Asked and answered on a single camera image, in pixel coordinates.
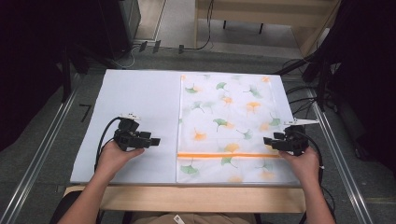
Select person's right hand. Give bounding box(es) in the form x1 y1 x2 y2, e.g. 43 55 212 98
277 146 321 191

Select aluminium floor rail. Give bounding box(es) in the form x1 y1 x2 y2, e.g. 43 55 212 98
305 87 375 224
0 83 82 224

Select white floor cable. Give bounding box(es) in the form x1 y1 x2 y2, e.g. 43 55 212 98
110 44 142 70

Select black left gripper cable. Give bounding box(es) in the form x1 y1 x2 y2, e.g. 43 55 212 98
93 116 124 173

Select wooden table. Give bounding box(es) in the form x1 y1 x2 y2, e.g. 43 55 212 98
63 184 308 215

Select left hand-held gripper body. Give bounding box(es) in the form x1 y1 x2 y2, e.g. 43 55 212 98
113 113 152 152

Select leaf print mesh zipper bag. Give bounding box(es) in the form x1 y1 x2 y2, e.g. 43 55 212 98
175 73 301 185

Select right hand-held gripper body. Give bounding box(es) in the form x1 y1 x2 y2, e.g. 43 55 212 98
272 118 320 157

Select light wooden bench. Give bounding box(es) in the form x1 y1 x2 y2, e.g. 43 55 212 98
193 0 343 58

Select black cable with plug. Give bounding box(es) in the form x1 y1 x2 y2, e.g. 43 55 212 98
177 0 217 55

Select white table board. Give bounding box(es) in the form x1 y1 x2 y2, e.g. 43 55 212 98
69 68 312 189

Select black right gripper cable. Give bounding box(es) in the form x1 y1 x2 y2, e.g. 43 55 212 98
298 130 337 224

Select person's left hand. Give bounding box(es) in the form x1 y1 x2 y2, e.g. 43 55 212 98
96 141 146 185

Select black floor cables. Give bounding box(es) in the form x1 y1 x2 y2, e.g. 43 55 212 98
281 58 325 117

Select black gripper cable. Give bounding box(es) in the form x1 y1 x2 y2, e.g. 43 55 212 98
298 130 337 224
93 116 124 173

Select black metal stand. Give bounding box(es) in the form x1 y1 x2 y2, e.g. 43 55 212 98
59 40 93 105
272 52 340 113

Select black cabinet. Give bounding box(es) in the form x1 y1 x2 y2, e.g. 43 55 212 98
98 0 142 61

